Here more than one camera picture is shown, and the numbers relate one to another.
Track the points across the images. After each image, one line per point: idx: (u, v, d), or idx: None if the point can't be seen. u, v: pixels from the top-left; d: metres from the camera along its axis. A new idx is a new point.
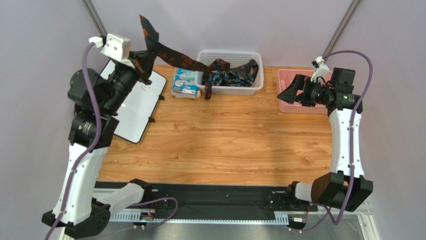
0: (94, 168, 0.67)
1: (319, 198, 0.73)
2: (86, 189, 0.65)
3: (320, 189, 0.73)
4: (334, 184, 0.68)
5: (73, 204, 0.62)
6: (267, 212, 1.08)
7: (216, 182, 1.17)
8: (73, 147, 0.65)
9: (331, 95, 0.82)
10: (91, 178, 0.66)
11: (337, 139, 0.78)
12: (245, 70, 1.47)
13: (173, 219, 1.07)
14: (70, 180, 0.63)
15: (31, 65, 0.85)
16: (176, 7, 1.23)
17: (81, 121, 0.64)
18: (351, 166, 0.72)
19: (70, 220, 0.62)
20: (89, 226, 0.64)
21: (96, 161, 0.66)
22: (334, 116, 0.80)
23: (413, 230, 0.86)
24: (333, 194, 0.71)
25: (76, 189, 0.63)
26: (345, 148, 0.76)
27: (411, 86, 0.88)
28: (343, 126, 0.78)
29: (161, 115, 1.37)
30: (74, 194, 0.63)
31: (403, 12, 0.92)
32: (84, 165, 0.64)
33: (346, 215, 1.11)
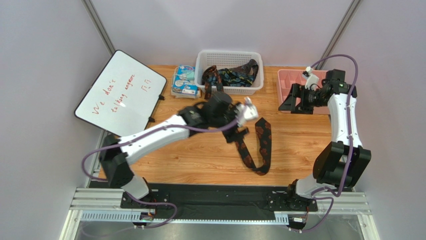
0: (168, 140, 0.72)
1: (320, 171, 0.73)
2: (152, 146, 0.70)
3: (321, 163, 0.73)
4: (336, 152, 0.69)
5: (139, 145, 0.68)
6: (267, 212, 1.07)
7: (216, 182, 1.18)
8: (177, 117, 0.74)
9: (328, 86, 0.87)
10: (159, 145, 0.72)
11: (335, 117, 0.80)
12: (245, 70, 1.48)
13: (176, 219, 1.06)
14: (157, 130, 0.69)
15: (31, 67, 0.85)
16: (176, 6, 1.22)
17: (192, 112, 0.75)
18: (349, 137, 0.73)
19: (127, 152, 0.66)
20: (118, 175, 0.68)
21: (171, 139, 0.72)
22: (333, 100, 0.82)
23: (414, 231, 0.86)
24: (334, 164, 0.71)
25: (152, 139, 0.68)
26: (344, 123, 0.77)
27: (411, 87, 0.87)
28: (341, 105, 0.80)
29: (161, 115, 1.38)
30: (147, 141, 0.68)
31: (403, 11, 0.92)
32: (173, 132, 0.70)
33: (346, 215, 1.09)
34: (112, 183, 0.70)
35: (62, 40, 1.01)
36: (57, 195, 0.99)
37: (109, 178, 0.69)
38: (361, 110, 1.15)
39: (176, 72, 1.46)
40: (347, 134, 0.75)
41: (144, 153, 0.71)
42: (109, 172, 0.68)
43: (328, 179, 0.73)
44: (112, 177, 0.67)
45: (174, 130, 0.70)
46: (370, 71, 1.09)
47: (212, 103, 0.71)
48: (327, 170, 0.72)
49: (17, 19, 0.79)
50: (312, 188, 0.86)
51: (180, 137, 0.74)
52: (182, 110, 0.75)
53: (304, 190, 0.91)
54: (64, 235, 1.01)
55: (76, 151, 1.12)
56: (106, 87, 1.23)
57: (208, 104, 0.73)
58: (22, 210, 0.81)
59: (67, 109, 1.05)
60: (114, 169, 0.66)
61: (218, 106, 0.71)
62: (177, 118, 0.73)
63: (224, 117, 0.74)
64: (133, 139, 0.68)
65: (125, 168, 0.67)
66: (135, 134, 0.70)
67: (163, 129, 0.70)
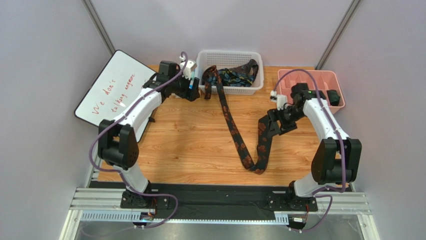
0: (150, 107, 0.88)
1: (321, 172, 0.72)
2: (141, 116, 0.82)
3: (319, 163, 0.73)
4: (331, 149, 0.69)
5: (134, 115, 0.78)
6: (267, 212, 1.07)
7: (216, 182, 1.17)
8: (144, 90, 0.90)
9: (299, 95, 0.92)
10: (144, 114, 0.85)
11: (316, 118, 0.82)
12: (245, 70, 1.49)
13: (173, 219, 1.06)
14: (140, 101, 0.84)
15: (31, 67, 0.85)
16: (176, 6, 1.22)
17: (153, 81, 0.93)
18: (336, 131, 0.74)
19: (129, 123, 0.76)
20: (130, 146, 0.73)
21: (151, 106, 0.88)
22: (308, 106, 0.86)
23: (413, 231, 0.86)
24: (332, 161, 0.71)
25: (140, 108, 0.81)
26: (326, 121, 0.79)
27: (410, 87, 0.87)
28: (316, 107, 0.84)
29: (161, 115, 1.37)
30: (137, 111, 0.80)
31: (402, 11, 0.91)
32: (150, 98, 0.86)
33: (346, 215, 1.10)
34: (127, 160, 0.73)
35: (62, 40, 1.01)
36: (57, 195, 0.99)
37: (123, 154, 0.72)
38: (361, 110, 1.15)
39: None
40: (332, 129, 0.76)
41: (137, 125, 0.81)
42: (120, 148, 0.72)
43: (330, 178, 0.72)
44: (126, 150, 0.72)
45: (149, 96, 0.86)
46: (370, 71, 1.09)
47: (164, 69, 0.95)
48: (327, 169, 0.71)
49: (16, 19, 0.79)
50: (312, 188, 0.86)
51: (156, 102, 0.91)
52: (145, 84, 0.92)
53: (304, 190, 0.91)
54: (63, 236, 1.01)
55: (76, 151, 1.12)
56: (106, 87, 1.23)
57: (163, 72, 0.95)
58: (23, 210, 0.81)
59: (67, 109, 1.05)
60: (126, 141, 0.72)
61: (171, 68, 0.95)
62: (146, 90, 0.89)
63: (178, 81, 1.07)
64: (126, 113, 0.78)
65: (133, 138, 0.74)
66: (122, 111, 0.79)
67: (142, 99, 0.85)
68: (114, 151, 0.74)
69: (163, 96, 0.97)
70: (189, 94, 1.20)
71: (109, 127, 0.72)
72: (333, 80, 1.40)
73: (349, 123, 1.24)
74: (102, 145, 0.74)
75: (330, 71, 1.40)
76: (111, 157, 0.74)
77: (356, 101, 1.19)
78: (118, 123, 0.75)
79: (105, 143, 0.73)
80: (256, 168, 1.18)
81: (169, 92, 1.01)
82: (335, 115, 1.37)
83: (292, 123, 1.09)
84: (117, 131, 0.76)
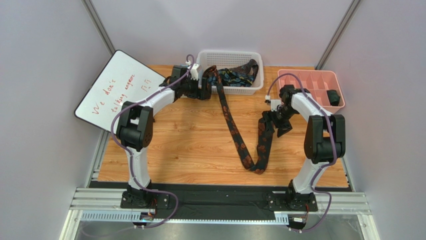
0: (163, 102, 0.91)
1: (312, 148, 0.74)
2: (156, 107, 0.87)
3: (309, 140, 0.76)
4: (317, 123, 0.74)
5: (152, 102, 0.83)
6: (267, 212, 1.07)
7: (216, 182, 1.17)
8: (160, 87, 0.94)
9: (286, 93, 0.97)
10: (159, 107, 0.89)
11: (303, 106, 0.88)
12: (245, 70, 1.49)
13: (173, 219, 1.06)
14: (157, 94, 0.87)
15: (30, 67, 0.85)
16: (176, 6, 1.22)
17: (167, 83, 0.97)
18: (322, 110, 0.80)
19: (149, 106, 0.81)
20: (148, 126, 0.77)
21: (165, 100, 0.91)
22: (295, 98, 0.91)
23: (414, 231, 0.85)
24: (321, 136, 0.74)
25: (156, 99, 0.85)
26: (311, 105, 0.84)
27: (410, 86, 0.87)
28: (301, 97, 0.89)
29: (161, 115, 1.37)
30: (155, 99, 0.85)
31: (403, 11, 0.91)
32: (165, 92, 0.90)
33: (346, 215, 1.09)
34: (143, 140, 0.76)
35: (62, 40, 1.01)
36: (57, 195, 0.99)
37: (140, 133, 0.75)
38: (361, 110, 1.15)
39: None
40: (317, 110, 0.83)
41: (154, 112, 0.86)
42: (139, 126, 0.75)
43: (322, 154, 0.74)
44: (144, 128, 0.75)
45: (165, 91, 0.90)
46: (370, 71, 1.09)
47: (177, 72, 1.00)
48: (318, 144, 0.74)
49: (16, 19, 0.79)
50: (309, 177, 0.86)
51: (168, 100, 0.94)
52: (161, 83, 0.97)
53: (302, 184, 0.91)
54: (63, 236, 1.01)
55: (76, 151, 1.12)
56: (106, 87, 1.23)
57: (176, 75, 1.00)
58: (22, 210, 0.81)
59: (67, 109, 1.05)
60: (145, 120, 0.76)
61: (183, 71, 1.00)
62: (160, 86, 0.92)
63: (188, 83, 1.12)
64: (147, 98, 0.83)
65: (151, 120, 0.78)
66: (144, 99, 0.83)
67: (159, 93, 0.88)
68: (131, 130, 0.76)
69: (175, 98, 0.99)
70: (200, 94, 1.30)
71: (131, 106, 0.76)
72: (333, 80, 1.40)
73: (349, 123, 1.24)
74: (121, 124, 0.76)
75: (330, 71, 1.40)
76: (127, 136, 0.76)
77: (356, 100, 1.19)
78: (139, 105, 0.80)
79: (124, 121, 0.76)
80: (256, 168, 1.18)
81: (181, 93, 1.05)
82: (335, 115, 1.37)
83: (286, 123, 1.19)
84: (135, 113, 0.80)
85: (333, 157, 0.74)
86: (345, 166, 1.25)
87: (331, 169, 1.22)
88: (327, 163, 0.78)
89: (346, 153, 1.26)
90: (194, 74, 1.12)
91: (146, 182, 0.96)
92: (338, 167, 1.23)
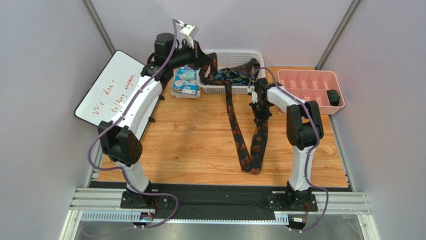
0: (150, 98, 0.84)
1: (294, 135, 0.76)
2: (141, 111, 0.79)
3: (290, 128, 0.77)
4: (295, 111, 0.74)
5: (132, 114, 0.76)
6: (267, 212, 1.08)
7: (216, 182, 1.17)
8: (143, 78, 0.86)
9: (261, 89, 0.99)
10: (144, 109, 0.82)
11: (279, 100, 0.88)
12: (247, 69, 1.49)
13: (173, 218, 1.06)
14: (137, 95, 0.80)
15: (31, 67, 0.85)
16: (176, 6, 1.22)
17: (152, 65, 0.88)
18: (296, 100, 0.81)
19: (127, 124, 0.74)
20: (130, 147, 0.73)
21: (152, 94, 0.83)
22: (269, 93, 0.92)
23: (414, 230, 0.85)
24: (300, 122, 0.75)
25: (138, 103, 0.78)
26: (285, 97, 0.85)
27: (410, 86, 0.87)
28: (275, 91, 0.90)
29: (161, 115, 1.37)
30: (135, 107, 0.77)
31: (403, 11, 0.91)
32: (148, 89, 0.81)
33: (345, 215, 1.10)
34: (130, 158, 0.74)
35: (62, 41, 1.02)
36: (57, 195, 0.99)
37: (125, 154, 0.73)
38: (361, 110, 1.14)
39: (176, 72, 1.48)
40: (293, 100, 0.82)
41: (137, 121, 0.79)
42: (122, 150, 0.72)
43: (304, 139, 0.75)
44: (127, 151, 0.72)
45: (151, 83, 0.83)
46: (370, 71, 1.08)
47: (161, 49, 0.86)
48: (299, 131, 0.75)
49: (16, 20, 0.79)
50: (300, 168, 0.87)
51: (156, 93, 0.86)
52: (144, 70, 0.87)
53: (297, 177, 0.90)
54: (64, 235, 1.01)
55: (76, 151, 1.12)
56: (106, 87, 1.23)
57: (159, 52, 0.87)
58: (22, 209, 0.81)
59: (67, 109, 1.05)
60: (125, 143, 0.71)
61: (167, 44, 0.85)
62: (144, 78, 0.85)
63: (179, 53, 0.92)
64: (123, 114, 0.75)
65: (132, 138, 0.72)
66: (120, 111, 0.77)
67: (140, 93, 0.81)
68: (116, 151, 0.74)
69: (164, 82, 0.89)
70: (202, 62, 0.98)
71: (106, 130, 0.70)
72: (333, 80, 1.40)
73: (349, 123, 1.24)
74: (104, 146, 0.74)
75: (330, 71, 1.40)
76: (114, 155, 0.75)
77: (356, 100, 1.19)
78: (115, 125, 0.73)
79: (107, 144, 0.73)
80: (252, 168, 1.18)
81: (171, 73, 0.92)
82: (335, 116, 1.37)
83: (267, 113, 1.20)
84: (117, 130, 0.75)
85: (315, 139, 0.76)
86: (345, 166, 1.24)
87: (331, 169, 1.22)
88: (312, 146, 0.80)
89: (346, 153, 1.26)
90: (188, 41, 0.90)
91: (144, 186, 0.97)
92: (338, 168, 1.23)
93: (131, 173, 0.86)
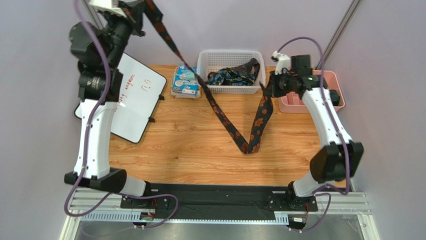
0: (107, 121, 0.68)
1: (321, 175, 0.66)
2: (102, 147, 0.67)
3: (320, 163, 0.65)
4: (332, 158, 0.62)
5: (94, 159, 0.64)
6: (268, 212, 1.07)
7: (216, 182, 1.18)
8: (84, 103, 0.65)
9: (297, 81, 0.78)
10: (105, 140, 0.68)
11: (316, 115, 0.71)
12: (247, 69, 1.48)
13: (173, 218, 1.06)
14: (88, 134, 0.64)
15: (31, 67, 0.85)
16: (176, 6, 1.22)
17: (89, 78, 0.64)
18: (339, 134, 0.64)
19: (93, 174, 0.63)
20: (112, 183, 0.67)
21: (108, 115, 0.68)
22: (307, 95, 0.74)
23: (413, 231, 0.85)
24: (334, 167, 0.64)
25: (95, 143, 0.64)
26: (327, 119, 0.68)
27: (410, 86, 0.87)
28: (316, 100, 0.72)
29: (161, 115, 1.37)
30: (94, 149, 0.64)
31: (403, 11, 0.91)
32: (98, 120, 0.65)
33: (346, 215, 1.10)
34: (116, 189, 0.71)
35: (62, 41, 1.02)
36: (57, 195, 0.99)
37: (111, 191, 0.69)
38: (361, 110, 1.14)
39: (176, 72, 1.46)
40: (335, 130, 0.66)
41: (105, 153, 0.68)
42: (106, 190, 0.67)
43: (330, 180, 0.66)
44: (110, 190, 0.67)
45: (99, 111, 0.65)
46: (370, 71, 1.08)
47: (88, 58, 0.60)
48: (328, 174, 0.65)
49: (16, 19, 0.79)
50: (310, 187, 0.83)
51: (113, 111, 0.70)
52: (81, 92, 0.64)
53: (304, 190, 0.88)
54: (64, 235, 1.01)
55: (76, 151, 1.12)
56: None
57: (86, 60, 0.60)
58: (23, 209, 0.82)
59: (67, 109, 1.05)
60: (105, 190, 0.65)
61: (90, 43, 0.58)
62: (87, 105, 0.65)
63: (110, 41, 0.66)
64: (83, 163, 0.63)
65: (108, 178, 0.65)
66: (79, 157, 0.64)
67: (90, 128, 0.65)
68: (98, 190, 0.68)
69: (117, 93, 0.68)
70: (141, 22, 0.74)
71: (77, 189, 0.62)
72: (333, 80, 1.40)
73: (349, 123, 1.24)
74: None
75: (330, 71, 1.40)
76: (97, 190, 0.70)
77: (357, 101, 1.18)
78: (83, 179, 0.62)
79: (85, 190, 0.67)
80: (252, 147, 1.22)
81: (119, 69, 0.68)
82: None
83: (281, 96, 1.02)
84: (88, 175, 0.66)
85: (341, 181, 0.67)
86: None
87: None
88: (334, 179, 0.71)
89: None
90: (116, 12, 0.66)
91: (142, 189, 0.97)
92: None
93: (126, 190, 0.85)
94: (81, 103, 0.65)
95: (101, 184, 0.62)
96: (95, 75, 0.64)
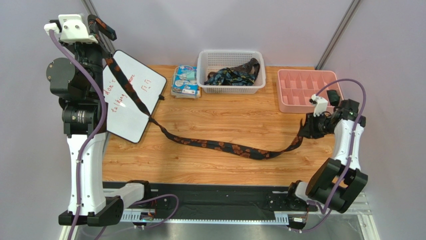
0: (98, 153, 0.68)
1: (312, 187, 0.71)
2: (96, 181, 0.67)
3: (314, 179, 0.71)
4: (329, 172, 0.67)
5: (89, 195, 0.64)
6: (267, 212, 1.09)
7: (216, 182, 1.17)
8: (71, 139, 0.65)
9: (337, 112, 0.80)
10: (97, 173, 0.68)
11: (337, 140, 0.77)
12: (246, 69, 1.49)
13: (173, 218, 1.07)
14: (80, 169, 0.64)
15: (31, 66, 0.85)
16: (176, 6, 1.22)
17: (73, 112, 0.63)
18: (348, 158, 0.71)
19: (90, 211, 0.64)
20: (109, 216, 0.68)
21: (98, 148, 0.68)
22: (340, 124, 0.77)
23: (413, 230, 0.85)
24: (328, 183, 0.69)
25: (88, 178, 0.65)
26: (344, 144, 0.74)
27: (410, 87, 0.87)
28: (346, 128, 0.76)
29: (161, 115, 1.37)
30: (87, 186, 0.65)
31: (403, 11, 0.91)
32: (88, 155, 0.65)
33: (346, 215, 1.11)
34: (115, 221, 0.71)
35: None
36: (57, 195, 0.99)
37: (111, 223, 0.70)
38: None
39: (176, 72, 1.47)
40: (346, 153, 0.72)
41: (99, 185, 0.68)
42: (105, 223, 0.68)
43: (318, 197, 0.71)
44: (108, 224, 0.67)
45: (89, 145, 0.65)
46: (371, 71, 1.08)
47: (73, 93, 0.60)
48: (319, 188, 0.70)
49: (16, 19, 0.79)
50: None
51: (103, 142, 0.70)
52: (67, 127, 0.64)
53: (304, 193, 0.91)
54: (64, 235, 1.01)
55: None
56: (106, 87, 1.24)
57: (69, 96, 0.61)
58: (25, 209, 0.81)
59: None
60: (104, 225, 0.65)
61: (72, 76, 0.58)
62: (76, 139, 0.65)
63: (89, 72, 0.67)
64: (78, 201, 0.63)
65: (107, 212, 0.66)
66: (73, 195, 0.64)
67: (81, 164, 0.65)
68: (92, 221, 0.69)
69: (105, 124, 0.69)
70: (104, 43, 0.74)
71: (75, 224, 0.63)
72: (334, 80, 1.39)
73: None
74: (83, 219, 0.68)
75: (330, 71, 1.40)
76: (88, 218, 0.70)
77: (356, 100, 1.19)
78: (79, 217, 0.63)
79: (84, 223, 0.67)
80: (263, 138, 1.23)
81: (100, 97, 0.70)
82: None
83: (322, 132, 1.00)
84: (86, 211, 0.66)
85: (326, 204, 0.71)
86: None
87: None
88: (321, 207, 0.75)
89: None
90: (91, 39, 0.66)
91: (139, 191, 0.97)
92: None
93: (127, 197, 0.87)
94: (67, 138, 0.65)
95: (97, 221, 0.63)
96: (80, 109, 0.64)
